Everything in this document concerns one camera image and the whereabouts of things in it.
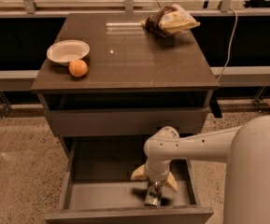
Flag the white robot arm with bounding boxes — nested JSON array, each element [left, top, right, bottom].
[[131, 115, 270, 224]]

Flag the white cable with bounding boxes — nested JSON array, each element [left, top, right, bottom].
[[216, 7, 238, 82]]

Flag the brown yellow chip bag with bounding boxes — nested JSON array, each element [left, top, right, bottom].
[[140, 4, 200, 37]]

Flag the grey drawer cabinet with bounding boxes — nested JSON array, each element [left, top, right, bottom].
[[30, 12, 220, 224]]

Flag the metal window railing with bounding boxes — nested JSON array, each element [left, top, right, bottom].
[[0, 0, 270, 19]]

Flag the silver green 7up can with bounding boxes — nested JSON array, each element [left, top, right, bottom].
[[145, 181, 163, 206]]

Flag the orange fruit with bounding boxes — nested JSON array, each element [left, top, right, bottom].
[[68, 60, 88, 77]]

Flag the closed grey top drawer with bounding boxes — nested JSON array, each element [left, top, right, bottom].
[[45, 107, 209, 136]]

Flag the white bowl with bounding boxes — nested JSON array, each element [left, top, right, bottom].
[[47, 40, 90, 66]]

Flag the open grey middle drawer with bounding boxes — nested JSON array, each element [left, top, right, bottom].
[[45, 135, 213, 224]]

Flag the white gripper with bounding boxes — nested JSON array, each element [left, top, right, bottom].
[[131, 159, 178, 192]]

